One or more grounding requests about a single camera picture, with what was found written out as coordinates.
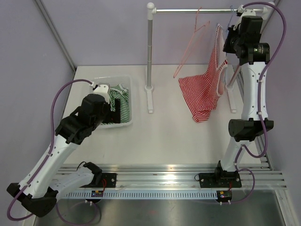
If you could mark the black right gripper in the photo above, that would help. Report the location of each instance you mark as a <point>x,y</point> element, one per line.
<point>226,48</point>

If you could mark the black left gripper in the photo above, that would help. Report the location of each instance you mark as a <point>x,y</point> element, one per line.
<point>113,117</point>

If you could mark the green striped tank top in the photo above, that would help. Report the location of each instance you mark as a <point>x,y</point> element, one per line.
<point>121,93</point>

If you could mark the pink wire hanger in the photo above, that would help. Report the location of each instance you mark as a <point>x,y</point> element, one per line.
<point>198,33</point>

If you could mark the red striped tank top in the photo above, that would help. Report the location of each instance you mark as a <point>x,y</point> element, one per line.
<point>201,92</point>

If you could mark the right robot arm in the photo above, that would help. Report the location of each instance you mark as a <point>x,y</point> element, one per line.
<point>243,40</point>

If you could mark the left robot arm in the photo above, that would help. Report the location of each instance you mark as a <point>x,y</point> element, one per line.
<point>37,193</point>

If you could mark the clear plastic basket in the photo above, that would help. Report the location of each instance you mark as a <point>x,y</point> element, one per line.
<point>114,80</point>

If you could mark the grey clothes rack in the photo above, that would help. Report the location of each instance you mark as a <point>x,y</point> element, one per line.
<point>152,10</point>

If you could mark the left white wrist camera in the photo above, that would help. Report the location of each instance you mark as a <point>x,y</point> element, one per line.
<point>102,89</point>

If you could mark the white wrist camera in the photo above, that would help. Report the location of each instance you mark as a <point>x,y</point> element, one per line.
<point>102,89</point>
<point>243,12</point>

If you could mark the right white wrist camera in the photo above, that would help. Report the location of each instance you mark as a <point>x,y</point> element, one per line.
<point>243,12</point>

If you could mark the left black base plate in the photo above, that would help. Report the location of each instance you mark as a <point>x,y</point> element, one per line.
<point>105,179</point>

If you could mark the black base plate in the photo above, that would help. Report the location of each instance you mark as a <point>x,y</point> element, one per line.
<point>208,180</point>
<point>105,179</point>

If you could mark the white slotted cable duct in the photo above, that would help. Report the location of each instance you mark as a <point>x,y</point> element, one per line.
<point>144,195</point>

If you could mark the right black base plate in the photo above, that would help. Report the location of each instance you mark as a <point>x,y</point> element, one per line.
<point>208,180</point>

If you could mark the aluminium mounting rail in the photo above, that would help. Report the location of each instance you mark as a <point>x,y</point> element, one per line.
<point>183,176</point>

